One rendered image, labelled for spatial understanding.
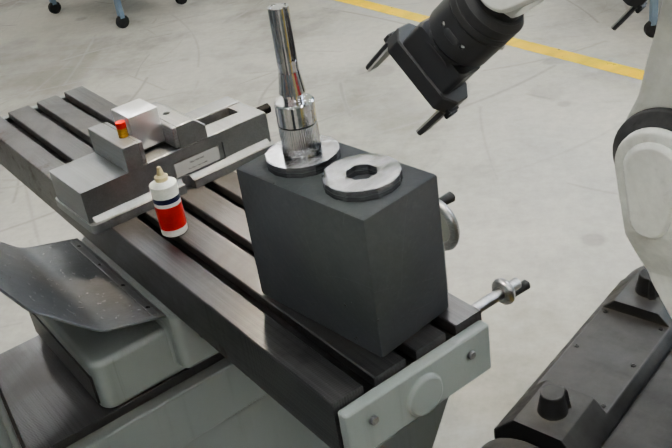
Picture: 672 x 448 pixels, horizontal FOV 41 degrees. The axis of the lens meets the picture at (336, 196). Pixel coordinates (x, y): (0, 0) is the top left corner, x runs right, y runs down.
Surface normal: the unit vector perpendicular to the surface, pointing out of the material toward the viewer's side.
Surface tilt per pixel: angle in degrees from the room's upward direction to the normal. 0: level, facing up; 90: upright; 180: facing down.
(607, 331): 0
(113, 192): 90
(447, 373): 90
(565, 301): 0
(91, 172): 0
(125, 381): 90
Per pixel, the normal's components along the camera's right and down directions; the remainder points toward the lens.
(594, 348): -0.14, -0.87
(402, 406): 0.61, 0.32
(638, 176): -0.63, 0.45
